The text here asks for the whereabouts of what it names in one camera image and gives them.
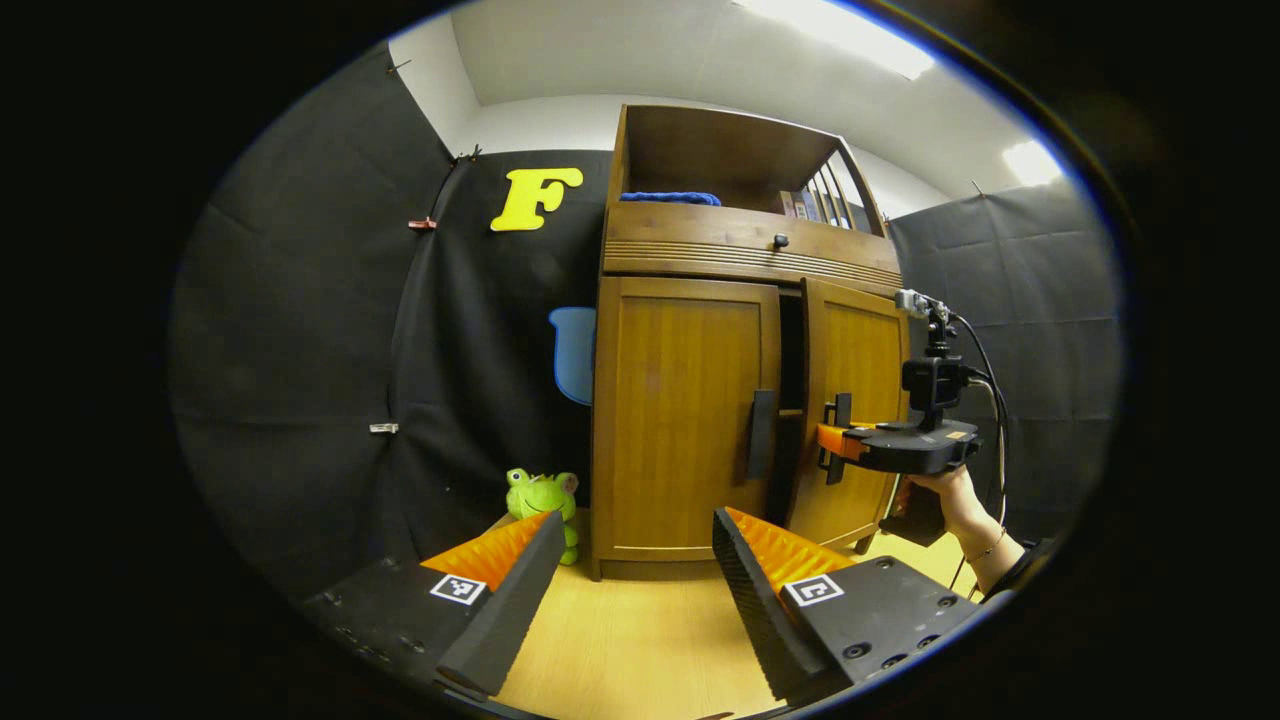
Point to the wooden double-door shoe cabinet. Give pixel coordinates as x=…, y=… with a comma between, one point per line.
x=700, y=235

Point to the pale purple book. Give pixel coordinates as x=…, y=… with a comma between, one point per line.
x=813, y=207

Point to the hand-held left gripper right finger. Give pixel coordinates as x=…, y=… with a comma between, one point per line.
x=755, y=610

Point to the wooden shoe cabinet door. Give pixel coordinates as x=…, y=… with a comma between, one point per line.
x=860, y=350
x=670, y=410

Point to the large ceiling light panel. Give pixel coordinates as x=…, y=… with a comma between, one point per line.
x=840, y=30

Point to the dark spine book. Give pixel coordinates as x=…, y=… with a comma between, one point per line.
x=800, y=206

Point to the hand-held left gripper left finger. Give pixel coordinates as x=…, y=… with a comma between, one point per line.
x=515, y=610

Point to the blue folded cloth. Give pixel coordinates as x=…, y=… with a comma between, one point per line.
x=670, y=198

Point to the small ceiling light panel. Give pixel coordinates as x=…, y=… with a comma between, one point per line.
x=1032, y=163

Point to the green frog plush toy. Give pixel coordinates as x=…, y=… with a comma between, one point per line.
x=540, y=495

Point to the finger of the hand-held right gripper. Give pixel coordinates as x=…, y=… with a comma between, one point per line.
x=832, y=440

